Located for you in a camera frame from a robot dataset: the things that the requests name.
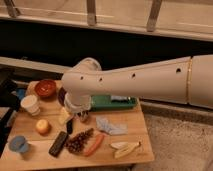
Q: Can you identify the red bowl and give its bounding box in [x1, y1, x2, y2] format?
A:
[34, 79, 56, 98]

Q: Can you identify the purple bowl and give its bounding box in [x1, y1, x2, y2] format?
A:
[58, 87, 66, 106]

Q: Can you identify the black chair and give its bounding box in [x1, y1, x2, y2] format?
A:
[0, 68, 20, 156]

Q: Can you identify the bunch of dark grapes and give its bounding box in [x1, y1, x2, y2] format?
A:
[65, 128, 94, 154]

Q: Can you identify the silver metal cup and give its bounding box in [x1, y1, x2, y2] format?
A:
[77, 111, 89, 122]

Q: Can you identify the yellow banana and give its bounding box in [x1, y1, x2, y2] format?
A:
[110, 142, 141, 159]

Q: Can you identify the yellow apple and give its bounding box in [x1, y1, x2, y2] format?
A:
[36, 119, 50, 135]

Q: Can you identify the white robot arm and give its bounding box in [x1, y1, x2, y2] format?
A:
[61, 55, 213, 125]

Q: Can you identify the white paper cup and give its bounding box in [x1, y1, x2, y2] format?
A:
[21, 95, 40, 116]

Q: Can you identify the blue plastic cup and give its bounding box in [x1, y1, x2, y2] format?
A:
[9, 135, 29, 153]

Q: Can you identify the blue sponge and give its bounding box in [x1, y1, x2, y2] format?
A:
[111, 96, 130, 101]

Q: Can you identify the black handled ice cream scoop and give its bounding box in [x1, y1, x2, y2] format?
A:
[66, 119, 73, 134]

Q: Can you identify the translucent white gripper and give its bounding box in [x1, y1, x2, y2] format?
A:
[58, 93, 91, 125]

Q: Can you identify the crumpled blue white cloth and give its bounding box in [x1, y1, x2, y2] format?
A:
[96, 117, 127, 135]

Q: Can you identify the green plastic tray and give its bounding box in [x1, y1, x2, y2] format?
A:
[91, 95, 137, 111]

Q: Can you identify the orange carrot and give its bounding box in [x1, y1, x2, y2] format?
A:
[83, 133, 105, 156]

